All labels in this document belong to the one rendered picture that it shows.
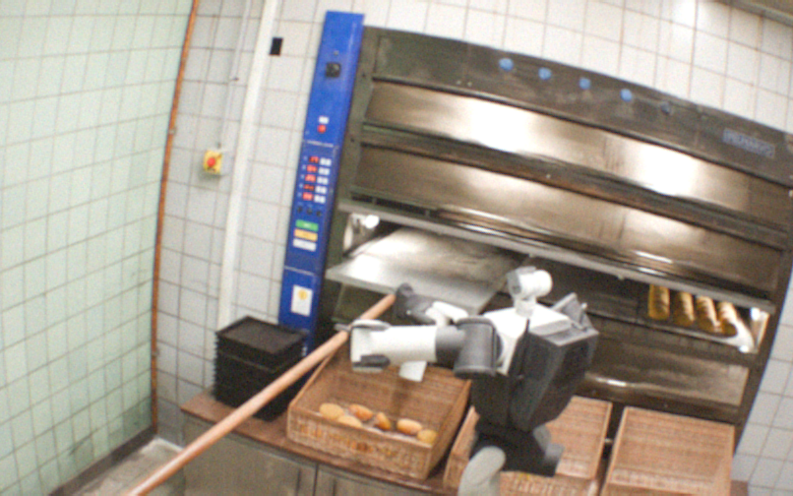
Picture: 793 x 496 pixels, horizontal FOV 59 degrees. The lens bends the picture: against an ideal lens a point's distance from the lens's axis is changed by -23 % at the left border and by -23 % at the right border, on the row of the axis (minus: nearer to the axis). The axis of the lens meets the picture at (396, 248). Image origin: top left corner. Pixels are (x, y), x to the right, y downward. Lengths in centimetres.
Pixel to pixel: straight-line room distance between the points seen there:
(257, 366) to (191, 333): 69
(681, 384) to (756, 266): 58
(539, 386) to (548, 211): 109
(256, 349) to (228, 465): 52
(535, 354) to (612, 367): 111
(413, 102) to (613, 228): 88
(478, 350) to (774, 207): 153
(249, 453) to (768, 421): 219
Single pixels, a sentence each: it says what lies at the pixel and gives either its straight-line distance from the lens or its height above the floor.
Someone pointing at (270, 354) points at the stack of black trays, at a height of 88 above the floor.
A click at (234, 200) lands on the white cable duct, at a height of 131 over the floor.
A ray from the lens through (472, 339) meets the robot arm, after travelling 218.
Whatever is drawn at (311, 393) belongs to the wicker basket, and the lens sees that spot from 332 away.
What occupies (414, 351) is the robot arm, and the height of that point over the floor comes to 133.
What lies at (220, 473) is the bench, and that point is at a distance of 340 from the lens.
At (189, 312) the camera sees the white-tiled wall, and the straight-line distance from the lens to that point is 383.
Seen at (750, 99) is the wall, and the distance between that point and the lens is 317.
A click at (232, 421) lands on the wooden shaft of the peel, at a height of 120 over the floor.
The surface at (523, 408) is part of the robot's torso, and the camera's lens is 230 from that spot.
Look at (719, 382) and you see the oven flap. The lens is 338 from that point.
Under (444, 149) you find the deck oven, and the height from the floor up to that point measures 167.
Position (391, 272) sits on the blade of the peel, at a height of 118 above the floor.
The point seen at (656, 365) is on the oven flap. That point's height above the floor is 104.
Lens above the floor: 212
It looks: 15 degrees down
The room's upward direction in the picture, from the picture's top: 9 degrees clockwise
